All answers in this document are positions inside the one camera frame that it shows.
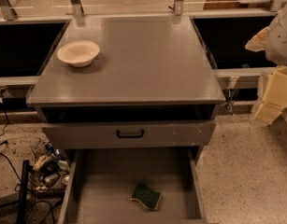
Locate grey open middle drawer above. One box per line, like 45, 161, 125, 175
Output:
58, 147, 208, 224

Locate wooden box in background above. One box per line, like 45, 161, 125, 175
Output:
203, 0, 267, 10

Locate black stand post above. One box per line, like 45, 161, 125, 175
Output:
16, 160, 30, 224

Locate metal rail frame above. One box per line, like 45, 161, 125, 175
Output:
0, 0, 283, 86

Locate grey cabinet with counter top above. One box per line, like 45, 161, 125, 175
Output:
25, 14, 226, 165

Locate green and yellow sponge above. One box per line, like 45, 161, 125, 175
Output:
131, 183, 162, 211

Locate cream foam pad on wrist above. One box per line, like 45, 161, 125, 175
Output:
245, 27, 269, 52

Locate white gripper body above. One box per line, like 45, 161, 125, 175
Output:
265, 4, 287, 65

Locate black drawer handle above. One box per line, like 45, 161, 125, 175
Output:
116, 129, 145, 139

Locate black floor cables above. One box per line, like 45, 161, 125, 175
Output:
0, 89, 62, 224

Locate grey closed top drawer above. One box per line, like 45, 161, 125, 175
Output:
42, 120, 216, 149

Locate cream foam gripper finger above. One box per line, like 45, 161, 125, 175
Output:
250, 66, 287, 127

